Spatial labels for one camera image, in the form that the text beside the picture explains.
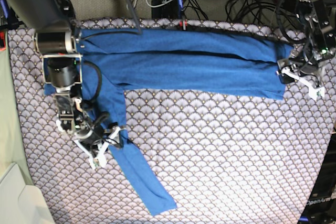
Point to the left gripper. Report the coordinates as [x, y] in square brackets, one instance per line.
[300, 67]

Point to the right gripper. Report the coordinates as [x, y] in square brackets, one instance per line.
[88, 138]

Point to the blue long-sleeve T-shirt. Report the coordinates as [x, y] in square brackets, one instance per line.
[181, 60]

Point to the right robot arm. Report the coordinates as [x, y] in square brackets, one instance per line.
[56, 38]

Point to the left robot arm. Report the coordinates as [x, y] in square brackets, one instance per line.
[318, 44]

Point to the fan-patterned table cloth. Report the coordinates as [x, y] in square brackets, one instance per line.
[224, 159]

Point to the white plastic bin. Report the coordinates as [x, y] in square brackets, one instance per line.
[21, 203]

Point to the black OpenArm case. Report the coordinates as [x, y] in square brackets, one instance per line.
[320, 207]

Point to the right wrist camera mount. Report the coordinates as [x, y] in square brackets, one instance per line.
[98, 159]

